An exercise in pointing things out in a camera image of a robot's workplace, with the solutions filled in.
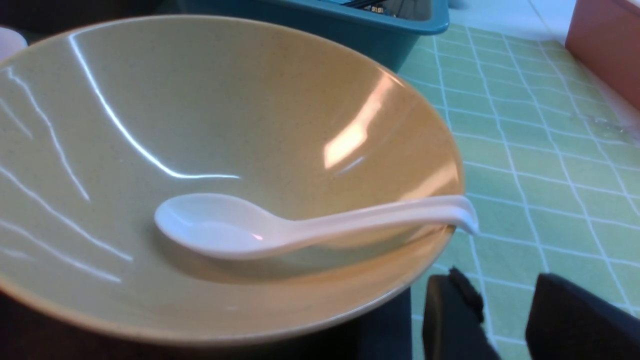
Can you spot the green checkered tablecloth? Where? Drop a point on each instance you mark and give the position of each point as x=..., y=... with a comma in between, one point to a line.
x=553, y=175

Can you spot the large tan noodle bowl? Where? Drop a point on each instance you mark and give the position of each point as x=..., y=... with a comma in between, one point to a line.
x=101, y=124

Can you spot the blue-grey chopstick bin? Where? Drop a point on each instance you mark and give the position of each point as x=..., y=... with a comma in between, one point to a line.
x=384, y=30

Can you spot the orange box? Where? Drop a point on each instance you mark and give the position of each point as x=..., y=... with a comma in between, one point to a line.
x=604, y=35

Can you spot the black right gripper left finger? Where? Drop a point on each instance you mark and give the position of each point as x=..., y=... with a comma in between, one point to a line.
x=453, y=320

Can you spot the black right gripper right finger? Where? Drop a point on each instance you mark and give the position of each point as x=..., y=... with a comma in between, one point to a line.
x=567, y=322

